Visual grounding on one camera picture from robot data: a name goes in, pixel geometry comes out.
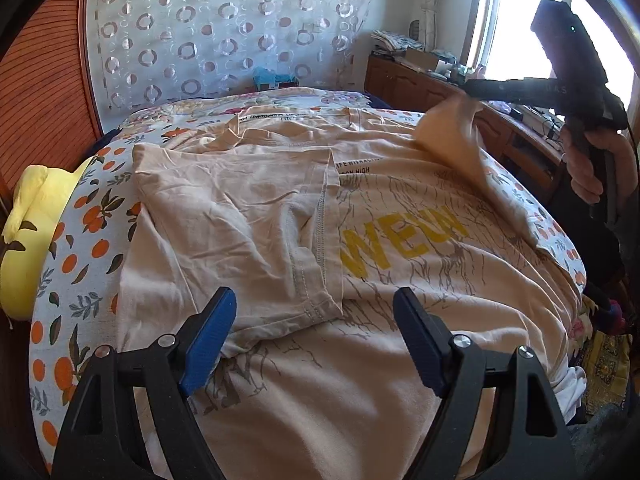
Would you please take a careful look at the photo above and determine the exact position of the beige printed t-shirt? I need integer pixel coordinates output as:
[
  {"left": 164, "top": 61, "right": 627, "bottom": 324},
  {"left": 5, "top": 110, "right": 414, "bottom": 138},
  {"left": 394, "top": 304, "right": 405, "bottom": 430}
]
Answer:
[{"left": 115, "top": 94, "right": 587, "bottom": 480}]

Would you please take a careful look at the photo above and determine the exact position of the person's right hand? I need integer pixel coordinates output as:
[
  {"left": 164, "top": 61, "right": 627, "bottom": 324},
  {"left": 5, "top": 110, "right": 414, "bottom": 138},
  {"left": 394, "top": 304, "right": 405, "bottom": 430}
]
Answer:
[{"left": 558, "top": 121, "right": 640, "bottom": 206}]

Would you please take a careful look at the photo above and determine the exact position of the long wooden cabinet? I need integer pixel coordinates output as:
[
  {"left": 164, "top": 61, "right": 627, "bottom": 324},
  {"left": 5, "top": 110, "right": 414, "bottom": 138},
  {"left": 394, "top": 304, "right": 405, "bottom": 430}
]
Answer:
[{"left": 364, "top": 54, "right": 565, "bottom": 203}]

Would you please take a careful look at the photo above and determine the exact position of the orange print bed blanket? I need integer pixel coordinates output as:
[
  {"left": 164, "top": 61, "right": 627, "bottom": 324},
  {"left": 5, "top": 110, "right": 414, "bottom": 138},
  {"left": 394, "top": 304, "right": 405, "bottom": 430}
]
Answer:
[{"left": 28, "top": 104, "right": 589, "bottom": 476}]

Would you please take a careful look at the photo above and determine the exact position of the cardboard box on cabinet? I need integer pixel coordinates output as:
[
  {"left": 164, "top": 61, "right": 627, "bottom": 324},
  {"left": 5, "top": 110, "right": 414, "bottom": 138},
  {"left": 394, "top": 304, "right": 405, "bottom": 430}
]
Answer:
[{"left": 400, "top": 48, "right": 440, "bottom": 73}]

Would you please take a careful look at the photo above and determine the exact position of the folded cloth stack on cabinet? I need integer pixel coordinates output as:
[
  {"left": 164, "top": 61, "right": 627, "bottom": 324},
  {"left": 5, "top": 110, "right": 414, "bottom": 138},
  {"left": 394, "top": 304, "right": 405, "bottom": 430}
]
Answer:
[{"left": 370, "top": 29, "right": 424, "bottom": 53}]

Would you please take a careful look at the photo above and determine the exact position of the yellow Pikachu plush toy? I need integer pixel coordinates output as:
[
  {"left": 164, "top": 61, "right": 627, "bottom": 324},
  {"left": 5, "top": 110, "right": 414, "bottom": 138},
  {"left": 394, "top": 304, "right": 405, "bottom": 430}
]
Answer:
[{"left": 1, "top": 160, "right": 90, "bottom": 322}]

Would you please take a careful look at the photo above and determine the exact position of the blue object behind bed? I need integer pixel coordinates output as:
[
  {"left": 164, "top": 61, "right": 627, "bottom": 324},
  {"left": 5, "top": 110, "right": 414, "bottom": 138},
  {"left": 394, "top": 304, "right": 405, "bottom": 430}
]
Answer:
[{"left": 253, "top": 67, "right": 299, "bottom": 91}]

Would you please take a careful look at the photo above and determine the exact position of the wooden slatted wardrobe door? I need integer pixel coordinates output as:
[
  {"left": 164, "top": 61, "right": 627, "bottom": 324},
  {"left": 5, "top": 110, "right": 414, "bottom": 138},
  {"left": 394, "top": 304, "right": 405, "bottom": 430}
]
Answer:
[{"left": 1, "top": 0, "right": 102, "bottom": 202}]

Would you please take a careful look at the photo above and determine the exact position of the floral pink bed blanket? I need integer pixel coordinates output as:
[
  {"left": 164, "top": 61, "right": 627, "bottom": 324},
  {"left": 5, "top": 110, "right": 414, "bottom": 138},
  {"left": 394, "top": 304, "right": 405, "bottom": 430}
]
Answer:
[{"left": 124, "top": 86, "right": 381, "bottom": 126}]

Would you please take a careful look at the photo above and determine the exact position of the circle pattern sheer curtain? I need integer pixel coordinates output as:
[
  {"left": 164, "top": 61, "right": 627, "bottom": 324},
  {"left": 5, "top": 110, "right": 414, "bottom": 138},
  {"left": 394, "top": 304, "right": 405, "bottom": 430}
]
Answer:
[{"left": 87, "top": 0, "right": 371, "bottom": 118}]

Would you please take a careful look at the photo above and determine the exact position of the window with wooden frame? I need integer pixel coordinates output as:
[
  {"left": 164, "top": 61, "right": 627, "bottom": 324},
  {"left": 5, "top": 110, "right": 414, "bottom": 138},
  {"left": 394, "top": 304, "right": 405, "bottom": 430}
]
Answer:
[{"left": 469, "top": 0, "right": 636, "bottom": 105}]

